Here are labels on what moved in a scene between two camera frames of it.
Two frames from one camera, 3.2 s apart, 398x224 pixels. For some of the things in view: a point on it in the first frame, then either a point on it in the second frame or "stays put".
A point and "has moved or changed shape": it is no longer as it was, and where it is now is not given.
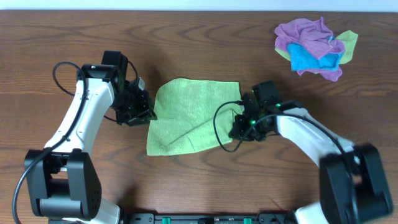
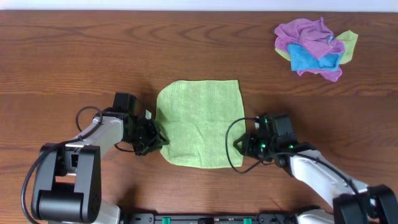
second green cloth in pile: x=348 y=38 stays put
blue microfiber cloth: x=302 y=60 stays put
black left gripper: x=145 y=106 -> x=155 y=130
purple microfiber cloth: x=313 y=36 stays put
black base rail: x=209 y=218 stays put
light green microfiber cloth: x=192 y=115 has moved or changed shape
